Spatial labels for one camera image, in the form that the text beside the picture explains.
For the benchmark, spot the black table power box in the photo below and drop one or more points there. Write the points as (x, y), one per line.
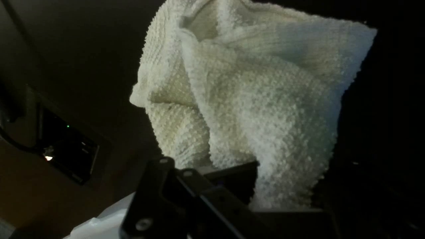
(66, 146)

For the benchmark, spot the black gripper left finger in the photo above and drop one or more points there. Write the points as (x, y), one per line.
(190, 207)

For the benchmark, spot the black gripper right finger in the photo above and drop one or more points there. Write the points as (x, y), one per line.
(376, 207)

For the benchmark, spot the white terry towel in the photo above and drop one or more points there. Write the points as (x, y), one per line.
(247, 110)

